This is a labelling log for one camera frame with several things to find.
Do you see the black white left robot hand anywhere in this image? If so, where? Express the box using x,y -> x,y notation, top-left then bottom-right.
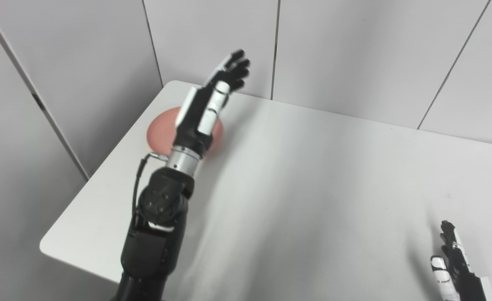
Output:
171,49 -> 251,157

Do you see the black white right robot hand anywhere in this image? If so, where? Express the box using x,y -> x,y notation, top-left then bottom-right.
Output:
430,220 -> 492,301

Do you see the pink round plate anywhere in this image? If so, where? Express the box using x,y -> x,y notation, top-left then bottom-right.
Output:
146,107 -> 224,158

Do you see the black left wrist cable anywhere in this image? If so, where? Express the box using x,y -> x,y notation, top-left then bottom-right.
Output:
132,153 -> 169,226

